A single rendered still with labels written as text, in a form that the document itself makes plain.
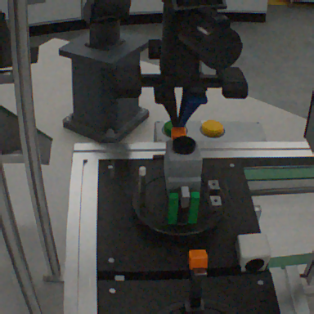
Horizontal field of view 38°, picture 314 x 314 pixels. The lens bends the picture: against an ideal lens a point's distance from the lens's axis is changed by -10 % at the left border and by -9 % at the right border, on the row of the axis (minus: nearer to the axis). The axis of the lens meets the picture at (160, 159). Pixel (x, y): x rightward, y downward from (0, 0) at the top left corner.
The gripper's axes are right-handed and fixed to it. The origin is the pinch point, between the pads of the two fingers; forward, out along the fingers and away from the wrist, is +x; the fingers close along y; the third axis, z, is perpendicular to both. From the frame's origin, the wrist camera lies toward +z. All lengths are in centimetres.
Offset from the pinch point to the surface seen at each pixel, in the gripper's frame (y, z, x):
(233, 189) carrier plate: -9.2, -3.0, 12.6
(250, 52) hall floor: -85, 251, 109
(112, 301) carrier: 10.0, -24.4, 12.5
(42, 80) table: 30, 54, 24
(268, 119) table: -26.4, 33.4, 23.6
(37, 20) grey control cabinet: 77, 285, 93
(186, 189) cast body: -0.2, -11.0, 5.0
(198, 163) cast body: -1.7, -9.9, 1.6
